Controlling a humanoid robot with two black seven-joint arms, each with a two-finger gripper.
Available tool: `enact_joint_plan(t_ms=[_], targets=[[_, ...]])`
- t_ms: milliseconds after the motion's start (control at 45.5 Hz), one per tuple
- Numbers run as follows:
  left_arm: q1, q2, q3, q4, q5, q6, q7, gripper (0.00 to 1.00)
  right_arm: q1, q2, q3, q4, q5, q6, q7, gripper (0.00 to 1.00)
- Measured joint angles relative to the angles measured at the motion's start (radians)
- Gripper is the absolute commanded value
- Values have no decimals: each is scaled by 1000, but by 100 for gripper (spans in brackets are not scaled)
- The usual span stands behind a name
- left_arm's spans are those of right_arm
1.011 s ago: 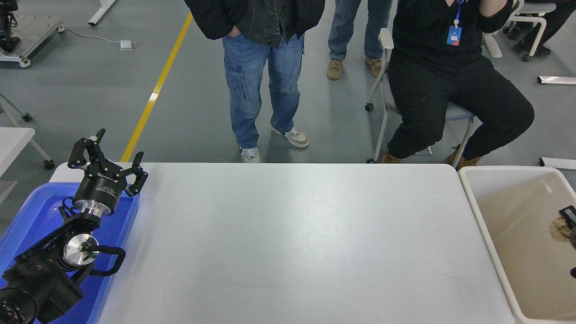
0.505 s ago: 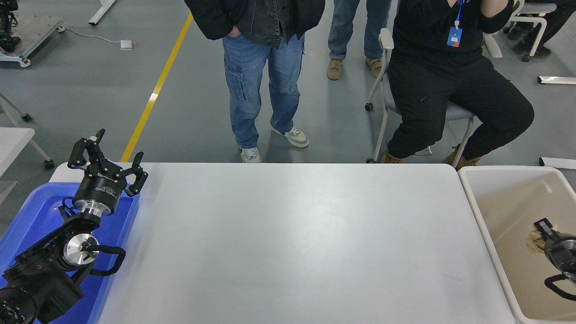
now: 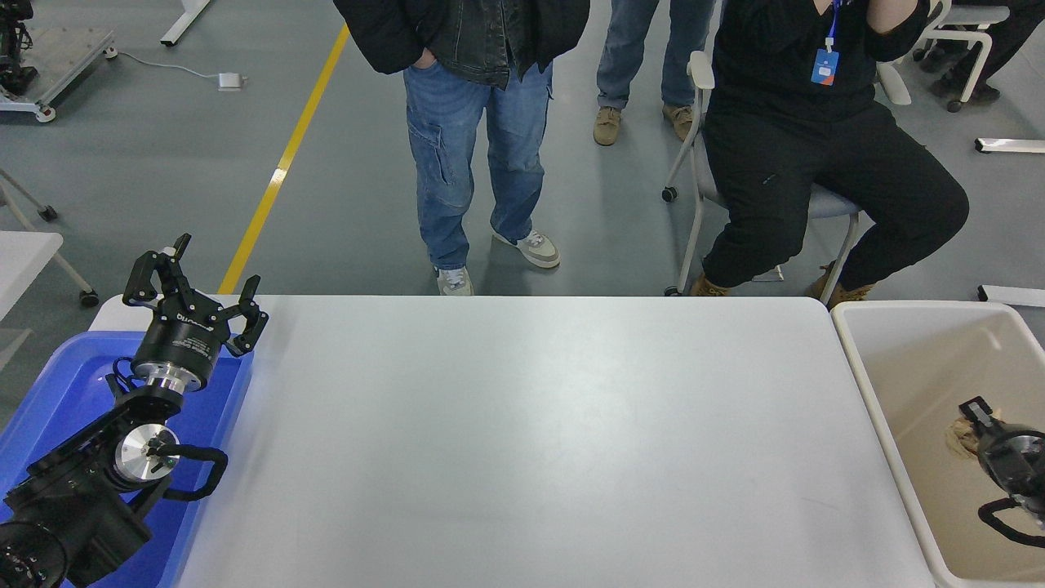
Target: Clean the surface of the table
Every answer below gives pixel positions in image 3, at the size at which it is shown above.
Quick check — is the seated person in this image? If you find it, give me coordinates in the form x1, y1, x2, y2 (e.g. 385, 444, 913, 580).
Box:
690, 0, 971, 310

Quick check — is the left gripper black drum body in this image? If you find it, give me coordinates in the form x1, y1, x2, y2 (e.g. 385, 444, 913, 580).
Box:
132, 295, 233, 385

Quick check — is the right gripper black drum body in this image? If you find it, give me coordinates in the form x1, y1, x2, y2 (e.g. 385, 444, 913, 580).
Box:
976, 422, 1045, 501

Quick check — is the white background chair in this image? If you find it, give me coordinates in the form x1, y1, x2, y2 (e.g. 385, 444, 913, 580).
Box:
913, 0, 1013, 114

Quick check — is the white table foot bar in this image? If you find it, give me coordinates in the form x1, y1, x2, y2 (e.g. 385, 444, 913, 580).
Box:
160, 0, 215, 47

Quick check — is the blue lanyard badge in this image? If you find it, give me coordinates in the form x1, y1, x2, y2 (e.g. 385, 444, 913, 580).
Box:
812, 0, 843, 87

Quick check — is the metal platform cart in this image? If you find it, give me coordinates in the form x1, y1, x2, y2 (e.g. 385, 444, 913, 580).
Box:
0, 27, 118, 123

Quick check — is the white side table top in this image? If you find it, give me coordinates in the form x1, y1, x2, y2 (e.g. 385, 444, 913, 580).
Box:
0, 231, 64, 322

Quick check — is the white floor cable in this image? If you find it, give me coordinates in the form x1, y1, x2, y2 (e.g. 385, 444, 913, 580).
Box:
114, 51, 221, 81

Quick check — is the black machine on cart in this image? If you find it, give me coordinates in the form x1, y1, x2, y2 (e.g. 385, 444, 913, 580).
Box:
0, 0, 38, 96

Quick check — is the background person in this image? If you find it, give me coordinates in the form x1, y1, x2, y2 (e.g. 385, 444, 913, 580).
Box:
923, 0, 1045, 105

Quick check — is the large pale plastic bin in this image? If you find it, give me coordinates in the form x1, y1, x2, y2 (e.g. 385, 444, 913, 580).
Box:
831, 300, 1045, 588

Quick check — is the seated person's left hand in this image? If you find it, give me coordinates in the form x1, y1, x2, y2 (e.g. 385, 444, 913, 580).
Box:
867, 0, 932, 35

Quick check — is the grey caster leg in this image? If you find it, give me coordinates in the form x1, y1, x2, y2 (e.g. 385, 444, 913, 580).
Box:
49, 250, 100, 310
0, 167, 60, 223

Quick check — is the white grey office chair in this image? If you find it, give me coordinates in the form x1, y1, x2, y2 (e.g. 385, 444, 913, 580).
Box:
658, 49, 914, 305

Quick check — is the blue plastic tray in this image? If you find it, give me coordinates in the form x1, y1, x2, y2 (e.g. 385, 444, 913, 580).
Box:
0, 329, 256, 588

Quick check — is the person in tan boots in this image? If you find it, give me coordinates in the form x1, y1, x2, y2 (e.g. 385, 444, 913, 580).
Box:
594, 0, 719, 148

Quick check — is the standing person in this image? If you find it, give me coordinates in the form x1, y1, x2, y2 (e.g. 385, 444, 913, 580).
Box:
333, 0, 590, 297

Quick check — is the tan paper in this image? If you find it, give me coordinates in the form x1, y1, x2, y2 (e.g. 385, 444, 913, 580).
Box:
945, 412, 993, 461

